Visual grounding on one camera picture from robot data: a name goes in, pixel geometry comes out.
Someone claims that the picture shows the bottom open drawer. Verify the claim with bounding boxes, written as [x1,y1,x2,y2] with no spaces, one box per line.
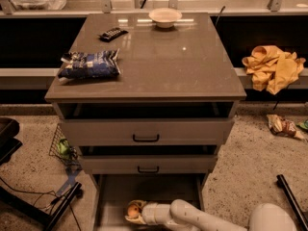
[93,174,204,231]

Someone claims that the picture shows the black remote control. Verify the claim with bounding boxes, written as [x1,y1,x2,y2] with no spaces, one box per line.
[99,27,127,42]

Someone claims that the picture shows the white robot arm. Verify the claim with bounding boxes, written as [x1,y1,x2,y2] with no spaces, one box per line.
[125,199,297,231]

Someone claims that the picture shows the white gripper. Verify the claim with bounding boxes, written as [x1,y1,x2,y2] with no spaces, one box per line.
[125,199,172,225]

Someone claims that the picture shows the green object in basket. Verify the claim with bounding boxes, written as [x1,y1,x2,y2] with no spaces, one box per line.
[57,139,70,156]

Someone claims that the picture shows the wire mesh basket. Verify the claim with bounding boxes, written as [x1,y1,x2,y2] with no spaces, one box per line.
[49,125,80,167]

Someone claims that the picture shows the black bar right floor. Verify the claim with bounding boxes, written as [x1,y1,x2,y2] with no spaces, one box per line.
[276,174,308,231]

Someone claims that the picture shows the blue chip bag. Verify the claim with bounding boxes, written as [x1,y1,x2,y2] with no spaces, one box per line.
[58,49,120,79]

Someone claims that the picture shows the black stand base left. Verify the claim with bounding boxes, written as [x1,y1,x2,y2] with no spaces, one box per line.
[0,182,82,231]

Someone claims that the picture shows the middle grey drawer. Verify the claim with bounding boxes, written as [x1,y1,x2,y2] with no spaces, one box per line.
[79,155,218,174]

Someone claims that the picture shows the grey drawer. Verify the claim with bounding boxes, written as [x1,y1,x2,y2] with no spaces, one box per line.
[79,155,218,174]
[60,118,234,146]

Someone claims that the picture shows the black floor cable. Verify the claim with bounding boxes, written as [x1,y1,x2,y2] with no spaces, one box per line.
[0,176,83,231]

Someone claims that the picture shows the grey drawer cabinet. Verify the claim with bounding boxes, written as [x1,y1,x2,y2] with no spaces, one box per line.
[46,13,245,219]

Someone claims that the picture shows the brown snack wrapper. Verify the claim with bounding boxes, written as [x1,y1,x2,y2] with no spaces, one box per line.
[267,115,304,141]

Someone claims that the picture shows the orange fruit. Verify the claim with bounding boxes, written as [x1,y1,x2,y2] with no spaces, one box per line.
[127,205,140,218]

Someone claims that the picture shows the top grey drawer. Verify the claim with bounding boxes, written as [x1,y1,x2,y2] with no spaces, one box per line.
[60,118,234,146]

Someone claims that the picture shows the yellow crumpled cloth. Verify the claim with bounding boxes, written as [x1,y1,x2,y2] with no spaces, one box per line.
[242,45,306,95]

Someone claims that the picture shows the white ceramic bowl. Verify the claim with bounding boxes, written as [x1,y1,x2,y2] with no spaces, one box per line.
[149,8,182,28]

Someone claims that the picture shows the blue tape strip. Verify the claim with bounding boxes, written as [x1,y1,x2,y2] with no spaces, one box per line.
[56,167,81,196]

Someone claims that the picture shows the green packet right edge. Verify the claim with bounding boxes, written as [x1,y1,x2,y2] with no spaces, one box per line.
[297,119,308,131]

